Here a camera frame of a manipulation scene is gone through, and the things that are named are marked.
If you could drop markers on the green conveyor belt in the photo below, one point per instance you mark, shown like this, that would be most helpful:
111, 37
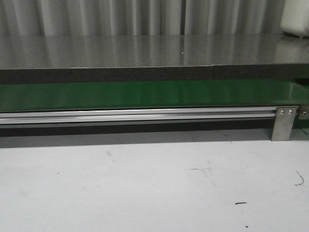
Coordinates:
150, 94

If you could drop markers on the aluminium conveyor side rail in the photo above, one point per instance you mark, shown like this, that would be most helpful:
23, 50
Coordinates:
135, 115

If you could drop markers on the dark grey stone counter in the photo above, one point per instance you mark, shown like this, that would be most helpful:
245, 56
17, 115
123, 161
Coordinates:
81, 59

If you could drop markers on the steel conveyor support bracket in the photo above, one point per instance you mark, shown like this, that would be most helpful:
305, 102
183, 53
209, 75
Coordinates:
283, 125

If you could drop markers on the grey pleated curtain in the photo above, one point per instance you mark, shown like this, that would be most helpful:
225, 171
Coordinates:
139, 17

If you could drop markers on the steel conveyor end plate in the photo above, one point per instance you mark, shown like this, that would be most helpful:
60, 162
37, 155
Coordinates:
304, 112

